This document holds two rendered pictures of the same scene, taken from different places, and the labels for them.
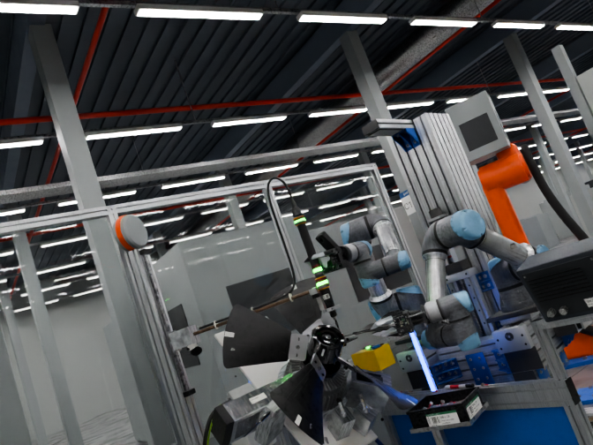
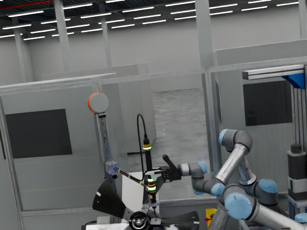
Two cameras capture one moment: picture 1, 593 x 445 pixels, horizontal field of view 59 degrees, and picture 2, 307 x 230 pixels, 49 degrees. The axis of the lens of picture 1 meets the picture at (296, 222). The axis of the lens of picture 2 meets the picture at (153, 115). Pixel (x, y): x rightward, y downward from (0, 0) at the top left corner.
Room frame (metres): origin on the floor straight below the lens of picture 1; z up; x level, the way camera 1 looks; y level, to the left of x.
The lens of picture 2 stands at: (0.65, -1.38, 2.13)
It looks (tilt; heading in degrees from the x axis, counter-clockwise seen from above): 9 degrees down; 44
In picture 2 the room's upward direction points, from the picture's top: 7 degrees counter-clockwise
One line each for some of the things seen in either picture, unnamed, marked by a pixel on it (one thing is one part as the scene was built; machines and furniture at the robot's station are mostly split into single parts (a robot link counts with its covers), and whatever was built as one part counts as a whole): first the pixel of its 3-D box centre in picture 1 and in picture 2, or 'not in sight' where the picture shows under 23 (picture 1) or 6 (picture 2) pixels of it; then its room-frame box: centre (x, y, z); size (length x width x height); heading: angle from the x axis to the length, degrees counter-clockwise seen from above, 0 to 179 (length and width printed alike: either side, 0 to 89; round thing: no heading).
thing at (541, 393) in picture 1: (460, 399); not in sight; (2.10, -0.36, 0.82); 0.90 x 0.04 x 0.08; 38
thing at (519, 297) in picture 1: (515, 295); not in sight; (2.31, -0.77, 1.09); 0.15 x 0.15 x 0.10
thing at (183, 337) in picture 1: (183, 337); (111, 167); (2.14, 0.59, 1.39); 0.10 x 0.07 x 0.08; 73
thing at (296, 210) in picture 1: (312, 257); (150, 171); (1.96, -0.01, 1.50); 0.04 x 0.04 x 0.46
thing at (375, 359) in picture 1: (373, 359); (214, 220); (2.42, -0.12, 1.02); 0.16 x 0.10 x 0.11; 38
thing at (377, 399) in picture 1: (366, 389); not in sight; (2.02, -0.03, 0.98); 0.20 x 0.16 x 0.20; 38
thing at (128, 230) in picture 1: (130, 233); (98, 102); (2.17, 0.68, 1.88); 0.17 x 0.15 x 0.16; 128
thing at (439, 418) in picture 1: (446, 409); not in sight; (1.95, -0.27, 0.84); 0.22 x 0.17 x 0.07; 52
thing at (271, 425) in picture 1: (271, 422); not in sight; (1.80, 0.30, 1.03); 0.15 x 0.10 x 0.14; 38
